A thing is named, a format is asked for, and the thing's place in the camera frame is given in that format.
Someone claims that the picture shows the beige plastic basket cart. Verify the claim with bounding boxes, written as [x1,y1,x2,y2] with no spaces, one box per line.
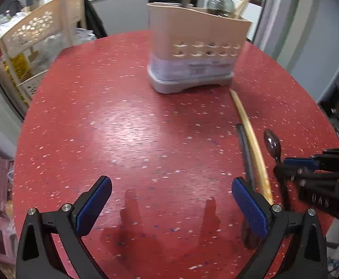
[0,0,88,108]

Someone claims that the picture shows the grey base cabinets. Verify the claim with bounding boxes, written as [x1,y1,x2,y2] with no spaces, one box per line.
[94,0,151,37]

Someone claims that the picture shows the clear bags in cart tier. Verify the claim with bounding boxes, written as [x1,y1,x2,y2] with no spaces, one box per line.
[33,27,97,61]

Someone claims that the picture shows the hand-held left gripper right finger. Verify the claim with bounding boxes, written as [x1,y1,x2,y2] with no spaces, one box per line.
[232,177,330,279]

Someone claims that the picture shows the dark hanging cloth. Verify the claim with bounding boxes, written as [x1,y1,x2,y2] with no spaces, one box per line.
[84,0,109,38]

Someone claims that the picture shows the yellow package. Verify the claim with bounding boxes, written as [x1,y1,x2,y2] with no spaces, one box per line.
[3,52,32,105]

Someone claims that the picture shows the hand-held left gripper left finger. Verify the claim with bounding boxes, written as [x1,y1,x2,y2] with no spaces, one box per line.
[16,176,112,279]

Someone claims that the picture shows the beige utensil holder grey base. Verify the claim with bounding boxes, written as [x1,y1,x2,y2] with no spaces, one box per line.
[146,2,253,94]

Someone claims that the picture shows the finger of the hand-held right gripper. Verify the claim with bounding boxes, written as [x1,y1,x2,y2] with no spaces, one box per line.
[282,149,339,171]
[273,166,339,187]

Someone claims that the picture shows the light bamboo chopstick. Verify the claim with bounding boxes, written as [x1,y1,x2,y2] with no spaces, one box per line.
[229,90,275,205]

